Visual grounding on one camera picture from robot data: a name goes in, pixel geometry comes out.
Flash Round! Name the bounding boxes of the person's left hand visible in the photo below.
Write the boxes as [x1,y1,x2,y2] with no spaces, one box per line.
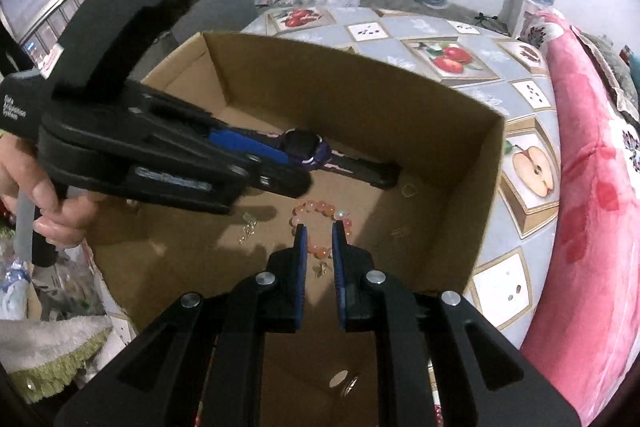
[0,134,97,250]

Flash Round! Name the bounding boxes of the teal printed pillow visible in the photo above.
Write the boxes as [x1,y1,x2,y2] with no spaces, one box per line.
[627,54,640,98]

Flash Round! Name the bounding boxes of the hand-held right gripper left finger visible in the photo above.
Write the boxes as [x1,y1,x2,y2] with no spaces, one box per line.
[54,224,311,427]

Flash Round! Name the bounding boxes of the brown cardboard box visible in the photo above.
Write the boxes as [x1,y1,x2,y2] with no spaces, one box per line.
[90,32,506,427]

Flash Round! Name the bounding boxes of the pink floral blanket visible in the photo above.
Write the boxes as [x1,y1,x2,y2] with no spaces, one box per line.
[520,9,640,425]

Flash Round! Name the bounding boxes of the pink strap digital watch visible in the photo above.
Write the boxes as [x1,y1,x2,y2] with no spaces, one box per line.
[285,129,401,188]

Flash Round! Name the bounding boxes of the fruit print tablecloth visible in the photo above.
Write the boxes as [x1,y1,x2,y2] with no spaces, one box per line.
[240,6,561,348]

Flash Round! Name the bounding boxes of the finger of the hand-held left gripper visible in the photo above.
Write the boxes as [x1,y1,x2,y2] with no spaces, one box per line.
[149,106,292,166]
[126,141,314,215]

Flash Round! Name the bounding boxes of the grey fleece blanket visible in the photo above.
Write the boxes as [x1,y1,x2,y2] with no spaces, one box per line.
[575,29,640,128]

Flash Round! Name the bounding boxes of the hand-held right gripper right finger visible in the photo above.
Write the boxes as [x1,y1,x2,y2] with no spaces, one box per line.
[330,220,582,427]

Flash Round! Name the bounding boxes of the white fleece cloth green trim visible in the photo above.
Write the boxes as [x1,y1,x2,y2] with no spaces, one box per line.
[0,314,113,403]

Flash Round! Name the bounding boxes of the metal railing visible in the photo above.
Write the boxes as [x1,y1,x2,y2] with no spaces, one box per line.
[15,0,131,52]

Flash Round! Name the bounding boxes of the pink bead bracelet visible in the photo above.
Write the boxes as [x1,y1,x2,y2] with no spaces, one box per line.
[289,201,354,259]

